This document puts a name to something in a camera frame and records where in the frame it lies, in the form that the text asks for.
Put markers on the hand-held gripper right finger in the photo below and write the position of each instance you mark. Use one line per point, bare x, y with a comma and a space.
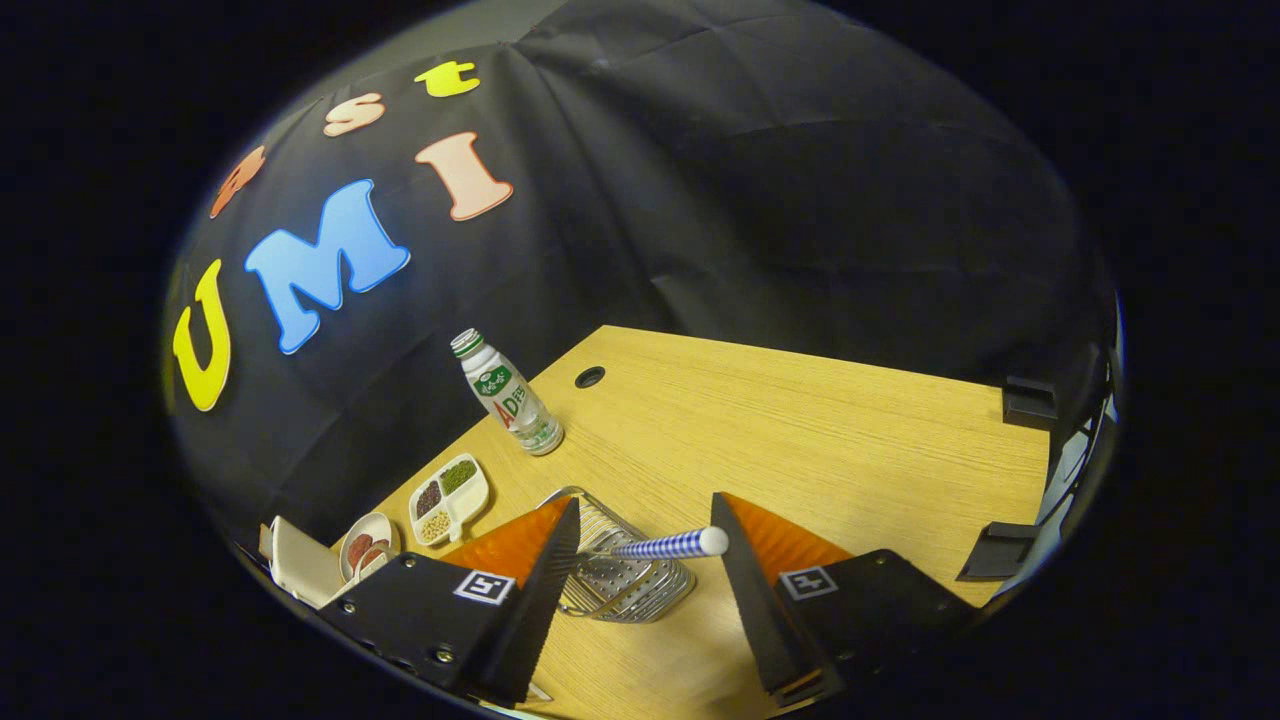
750, 600

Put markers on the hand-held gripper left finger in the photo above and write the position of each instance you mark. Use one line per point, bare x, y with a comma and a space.
535, 610

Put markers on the white divided bean dish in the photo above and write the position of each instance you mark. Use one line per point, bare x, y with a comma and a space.
450, 498

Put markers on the small round white dish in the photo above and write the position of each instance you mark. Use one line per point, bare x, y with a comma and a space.
368, 548

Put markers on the white drink bottle green label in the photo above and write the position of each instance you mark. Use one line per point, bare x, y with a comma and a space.
510, 397

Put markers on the black backdrop cloth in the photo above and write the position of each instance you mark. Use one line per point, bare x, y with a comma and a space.
750, 200

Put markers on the black plastic bracket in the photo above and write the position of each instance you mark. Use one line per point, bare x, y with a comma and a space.
1000, 552
1030, 402

